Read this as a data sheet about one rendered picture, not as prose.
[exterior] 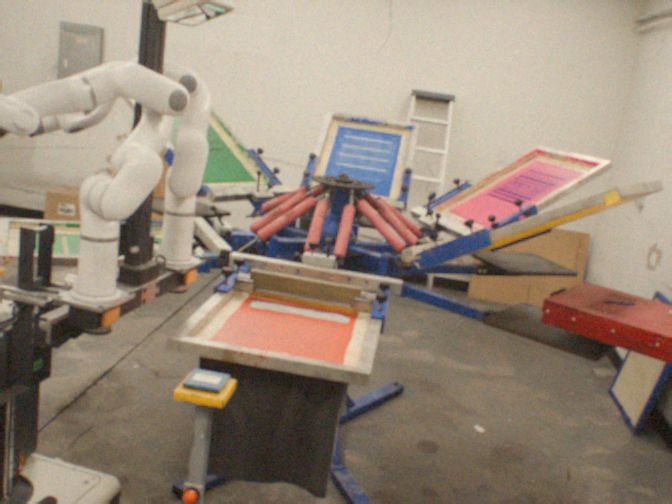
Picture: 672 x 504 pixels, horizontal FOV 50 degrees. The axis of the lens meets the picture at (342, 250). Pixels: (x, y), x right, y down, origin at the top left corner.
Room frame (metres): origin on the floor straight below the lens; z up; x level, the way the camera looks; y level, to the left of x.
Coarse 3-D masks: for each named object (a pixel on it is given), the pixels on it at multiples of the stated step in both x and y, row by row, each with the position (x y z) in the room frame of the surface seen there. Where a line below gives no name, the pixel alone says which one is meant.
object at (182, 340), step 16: (208, 304) 2.26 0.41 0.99; (224, 304) 2.38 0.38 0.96; (192, 320) 2.09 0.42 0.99; (208, 320) 2.19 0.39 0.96; (176, 336) 1.94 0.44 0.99; (192, 336) 2.03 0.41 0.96; (368, 336) 2.17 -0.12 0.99; (192, 352) 1.91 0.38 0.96; (208, 352) 1.91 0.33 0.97; (224, 352) 1.91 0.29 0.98; (240, 352) 1.90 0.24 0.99; (256, 352) 1.91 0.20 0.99; (272, 352) 1.92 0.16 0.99; (368, 352) 2.03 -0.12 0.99; (272, 368) 1.89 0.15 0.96; (288, 368) 1.89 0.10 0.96; (304, 368) 1.88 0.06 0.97; (320, 368) 1.88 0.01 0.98; (336, 368) 1.88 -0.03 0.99; (352, 368) 1.89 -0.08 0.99; (368, 368) 1.91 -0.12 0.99
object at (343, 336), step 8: (328, 312) 2.46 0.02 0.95; (336, 312) 2.47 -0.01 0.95; (344, 312) 2.49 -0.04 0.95; (328, 320) 2.37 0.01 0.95; (352, 320) 2.41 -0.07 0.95; (344, 328) 2.31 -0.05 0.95; (352, 328) 2.33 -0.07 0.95; (336, 336) 2.23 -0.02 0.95; (344, 336) 2.24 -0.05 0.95; (336, 344) 2.15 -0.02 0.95; (344, 344) 2.16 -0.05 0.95; (288, 352) 2.03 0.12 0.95; (296, 352) 2.04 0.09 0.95; (304, 352) 2.05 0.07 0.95; (312, 352) 2.06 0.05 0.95; (328, 352) 2.08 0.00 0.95; (336, 352) 2.08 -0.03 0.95; (344, 352) 2.09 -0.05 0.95; (328, 360) 2.01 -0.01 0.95; (336, 360) 2.02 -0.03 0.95
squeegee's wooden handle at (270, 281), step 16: (256, 272) 2.49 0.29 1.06; (272, 272) 2.50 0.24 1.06; (256, 288) 2.49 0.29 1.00; (272, 288) 2.48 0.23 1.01; (288, 288) 2.48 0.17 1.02; (304, 288) 2.47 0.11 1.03; (320, 288) 2.47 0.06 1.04; (336, 288) 2.46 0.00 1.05; (352, 288) 2.46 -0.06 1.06; (352, 304) 2.46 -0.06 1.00
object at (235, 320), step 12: (264, 300) 2.49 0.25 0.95; (276, 300) 2.51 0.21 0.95; (240, 312) 2.32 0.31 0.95; (276, 312) 2.38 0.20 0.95; (228, 324) 2.19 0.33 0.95; (240, 324) 2.21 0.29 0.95; (216, 336) 2.07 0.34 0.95; (228, 336) 2.09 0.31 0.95; (264, 348) 2.03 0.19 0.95; (276, 348) 2.05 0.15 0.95
